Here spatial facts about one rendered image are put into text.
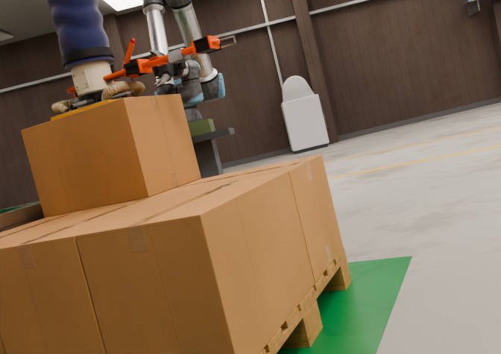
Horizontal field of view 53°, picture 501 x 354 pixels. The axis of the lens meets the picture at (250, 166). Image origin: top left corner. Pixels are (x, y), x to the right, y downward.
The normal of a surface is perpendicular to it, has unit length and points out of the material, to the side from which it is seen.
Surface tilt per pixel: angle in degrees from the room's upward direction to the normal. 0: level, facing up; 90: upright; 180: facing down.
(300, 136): 90
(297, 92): 90
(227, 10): 90
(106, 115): 90
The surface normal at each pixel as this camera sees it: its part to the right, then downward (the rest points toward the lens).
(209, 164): -0.03, 0.07
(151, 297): -0.41, 0.16
